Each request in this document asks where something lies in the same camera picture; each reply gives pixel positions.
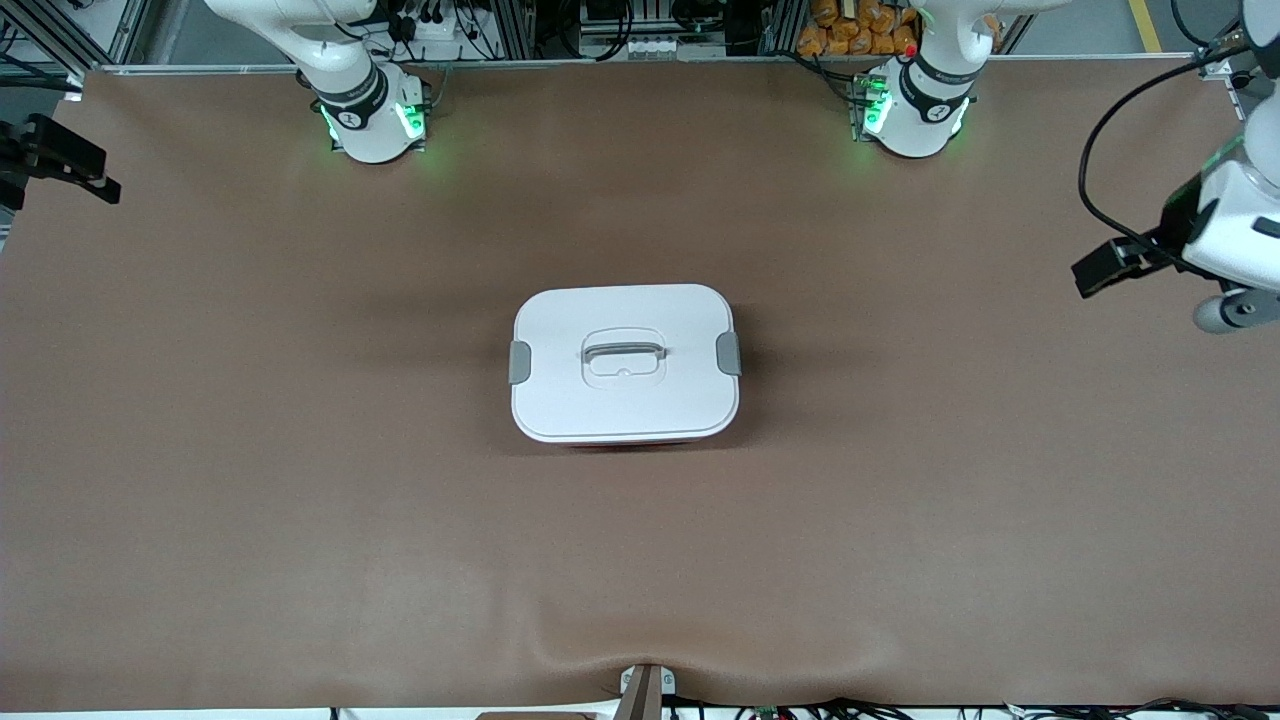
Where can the black device on stand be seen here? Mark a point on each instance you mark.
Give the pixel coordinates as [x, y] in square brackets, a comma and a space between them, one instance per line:
[50, 155]

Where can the white power strip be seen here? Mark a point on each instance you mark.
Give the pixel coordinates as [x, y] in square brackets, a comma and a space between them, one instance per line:
[650, 47]
[445, 40]

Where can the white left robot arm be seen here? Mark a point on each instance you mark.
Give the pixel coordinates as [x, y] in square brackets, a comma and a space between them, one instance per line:
[920, 100]

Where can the silver table edge rail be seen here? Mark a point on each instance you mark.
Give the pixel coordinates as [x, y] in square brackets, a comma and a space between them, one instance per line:
[600, 62]

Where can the bag of orange snacks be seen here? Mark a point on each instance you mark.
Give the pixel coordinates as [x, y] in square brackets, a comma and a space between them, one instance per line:
[850, 30]

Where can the white perforated edge strip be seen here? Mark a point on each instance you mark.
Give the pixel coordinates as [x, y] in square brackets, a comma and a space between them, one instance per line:
[1238, 100]

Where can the aluminium corner post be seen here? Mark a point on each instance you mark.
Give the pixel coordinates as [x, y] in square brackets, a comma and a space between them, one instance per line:
[1222, 68]

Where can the metal table edge bracket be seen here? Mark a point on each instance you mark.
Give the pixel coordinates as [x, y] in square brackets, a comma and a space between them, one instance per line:
[645, 695]

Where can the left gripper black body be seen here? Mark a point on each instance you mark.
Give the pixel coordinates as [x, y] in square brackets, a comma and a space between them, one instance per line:
[1177, 221]

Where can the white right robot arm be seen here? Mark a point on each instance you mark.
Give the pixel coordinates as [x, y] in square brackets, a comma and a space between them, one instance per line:
[360, 120]

